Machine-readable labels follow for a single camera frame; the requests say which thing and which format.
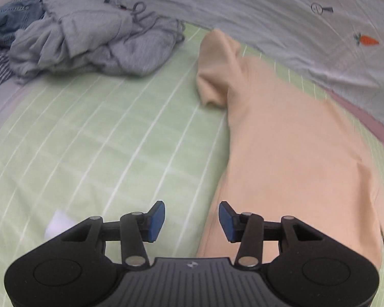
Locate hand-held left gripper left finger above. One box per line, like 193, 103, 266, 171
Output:
56, 200, 166, 267

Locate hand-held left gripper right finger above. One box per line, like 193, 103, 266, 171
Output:
218, 201, 327, 267

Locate beige garment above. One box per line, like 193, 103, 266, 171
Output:
195, 29, 384, 263

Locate small white label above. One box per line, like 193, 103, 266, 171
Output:
45, 210, 79, 240

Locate green striped bed sheet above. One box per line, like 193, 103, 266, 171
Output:
0, 22, 384, 307

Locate mauve cloth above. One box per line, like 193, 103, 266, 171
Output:
323, 89, 384, 159

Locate grey garment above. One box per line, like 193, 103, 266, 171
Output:
8, 0, 186, 85

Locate grey carrot-print bedsheet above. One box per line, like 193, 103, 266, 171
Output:
61, 0, 384, 131

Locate blue denim jeans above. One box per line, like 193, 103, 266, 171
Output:
0, 0, 52, 49

